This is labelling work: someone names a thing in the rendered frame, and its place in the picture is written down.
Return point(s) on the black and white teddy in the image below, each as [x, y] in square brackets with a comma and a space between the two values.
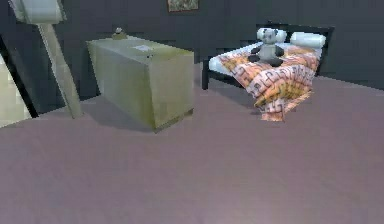
[268, 48]

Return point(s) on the small olive decoration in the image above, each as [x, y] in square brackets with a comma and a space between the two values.
[118, 34]

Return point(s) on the olive green cabinet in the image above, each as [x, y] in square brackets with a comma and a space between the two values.
[146, 80]

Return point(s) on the orange patterned blanket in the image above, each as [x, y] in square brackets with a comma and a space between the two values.
[280, 80]

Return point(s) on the black frame bed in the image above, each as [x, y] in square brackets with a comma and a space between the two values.
[213, 66]

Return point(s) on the framed wall picture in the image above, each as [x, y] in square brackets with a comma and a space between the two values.
[182, 5]

